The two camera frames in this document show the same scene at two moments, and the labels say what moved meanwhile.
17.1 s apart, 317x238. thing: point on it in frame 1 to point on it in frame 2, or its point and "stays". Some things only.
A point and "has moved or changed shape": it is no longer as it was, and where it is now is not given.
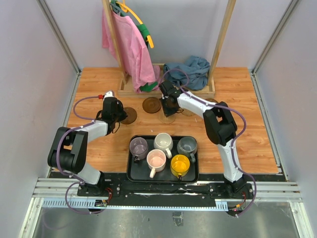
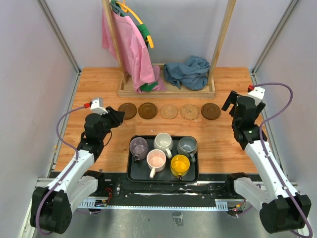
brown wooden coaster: x=162 y=114 has moved or changed shape
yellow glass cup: x=180 y=164 stays
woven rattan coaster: x=168 y=119 has moved or changed shape
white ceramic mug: x=164 y=142 stays
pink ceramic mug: x=156 y=160 stays
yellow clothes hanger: x=126 y=8 stays
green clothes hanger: x=141 y=28 stays
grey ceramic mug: x=187 y=145 stays
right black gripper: x=168 y=112 to x=232 y=99
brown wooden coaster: x=151 y=105 to x=147 y=110
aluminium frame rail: x=54 y=192 stays
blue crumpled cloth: x=192 y=73 stays
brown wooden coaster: x=132 y=114 has moved or changed shape
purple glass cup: x=138 y=148 stays
